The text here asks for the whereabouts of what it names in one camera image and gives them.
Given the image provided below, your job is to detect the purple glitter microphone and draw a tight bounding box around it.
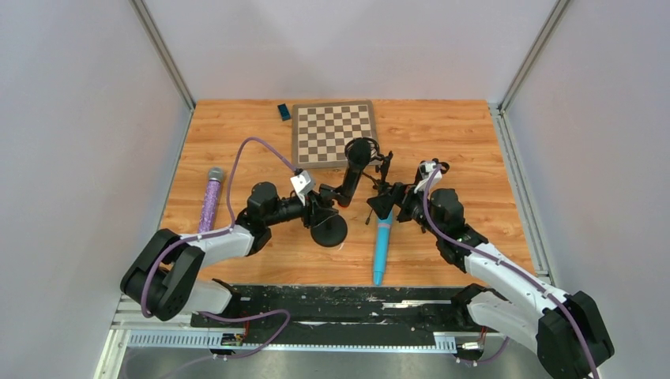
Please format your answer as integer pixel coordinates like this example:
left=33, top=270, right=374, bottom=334
left=198, top=167, right=225, bottom=233

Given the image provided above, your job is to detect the chessboard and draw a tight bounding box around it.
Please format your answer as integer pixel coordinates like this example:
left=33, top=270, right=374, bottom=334
left=292, top=100, right=378, bottom=169

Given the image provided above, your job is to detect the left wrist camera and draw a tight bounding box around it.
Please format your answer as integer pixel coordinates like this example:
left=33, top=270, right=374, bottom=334
left=290, top=169, right=315, bottom=206

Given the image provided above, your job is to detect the blue toy brick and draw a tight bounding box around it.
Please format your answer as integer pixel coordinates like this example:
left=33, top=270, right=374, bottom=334
left=277, top=103, right=292, bottom=121

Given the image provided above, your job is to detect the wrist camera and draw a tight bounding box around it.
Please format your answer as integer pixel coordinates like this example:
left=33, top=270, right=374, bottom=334
left=413, top=160, right=442, bottom=193
left=290, top=169, right=315, bottom=206

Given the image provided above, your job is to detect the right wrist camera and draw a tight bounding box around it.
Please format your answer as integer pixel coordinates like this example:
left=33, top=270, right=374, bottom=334
left=413, top=160, right=442, bottom=193

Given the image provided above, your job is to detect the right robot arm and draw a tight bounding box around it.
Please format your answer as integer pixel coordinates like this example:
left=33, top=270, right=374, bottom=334
left=367, top=183, right=615, bottom=378

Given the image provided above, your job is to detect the black round-base mic stand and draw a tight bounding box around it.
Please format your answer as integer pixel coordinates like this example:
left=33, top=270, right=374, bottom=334
left=310, top=213, right=348, bottom=248

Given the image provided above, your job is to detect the blue microphone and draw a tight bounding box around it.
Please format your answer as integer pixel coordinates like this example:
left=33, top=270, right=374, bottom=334
left=372, top=212, right=393, bottom=286

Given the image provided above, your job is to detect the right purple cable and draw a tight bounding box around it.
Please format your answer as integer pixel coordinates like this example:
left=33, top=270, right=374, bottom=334
left=421, top=166, right=600, bottom=379

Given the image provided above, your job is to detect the black microphone orange end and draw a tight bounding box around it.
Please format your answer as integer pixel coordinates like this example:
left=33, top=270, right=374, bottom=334
left=337, top=137, right=371, bottom=207

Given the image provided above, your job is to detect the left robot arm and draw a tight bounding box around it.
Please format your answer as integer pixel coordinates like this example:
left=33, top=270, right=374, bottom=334
left=119, top=182, right=348, bottom=321

